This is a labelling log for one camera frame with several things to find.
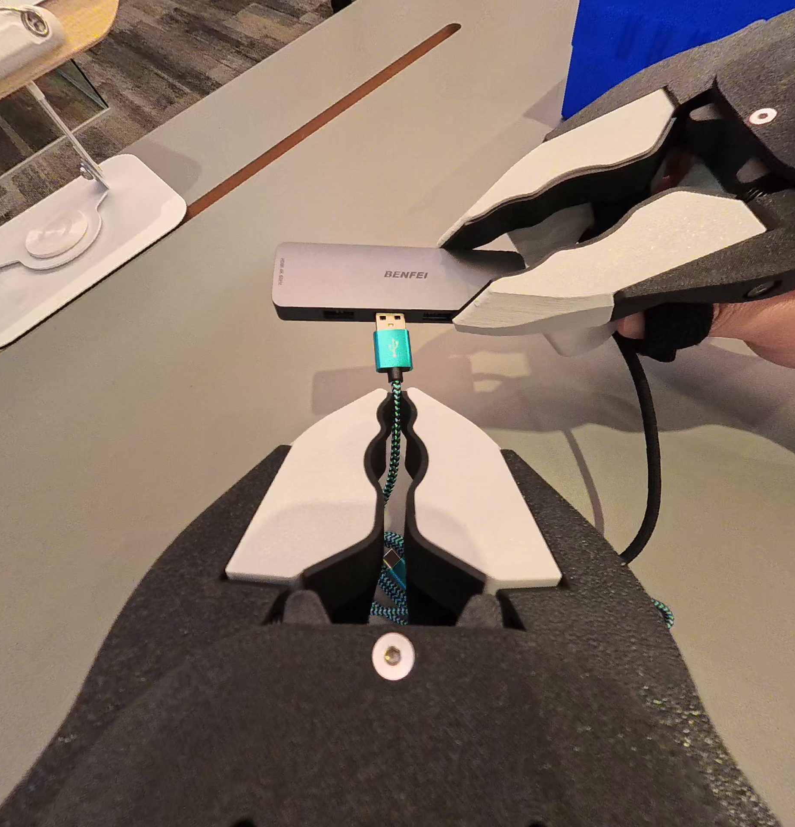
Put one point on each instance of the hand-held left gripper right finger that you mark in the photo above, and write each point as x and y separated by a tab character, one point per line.
481	517

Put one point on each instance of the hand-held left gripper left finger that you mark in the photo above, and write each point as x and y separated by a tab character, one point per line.
307	510

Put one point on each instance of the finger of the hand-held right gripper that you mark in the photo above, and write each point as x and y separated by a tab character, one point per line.
578	148
630	265

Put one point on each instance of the blue bin with black divider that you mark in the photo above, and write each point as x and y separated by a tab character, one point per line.
630	45

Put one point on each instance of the wide grey usb hub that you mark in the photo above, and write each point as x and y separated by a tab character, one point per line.
371	278

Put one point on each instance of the person's right hand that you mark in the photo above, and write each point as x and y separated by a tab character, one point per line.
772	323

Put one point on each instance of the wooden document stand white base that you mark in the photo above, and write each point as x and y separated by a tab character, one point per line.
132	213

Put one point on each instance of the glass floor partition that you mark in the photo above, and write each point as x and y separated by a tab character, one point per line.
68	110

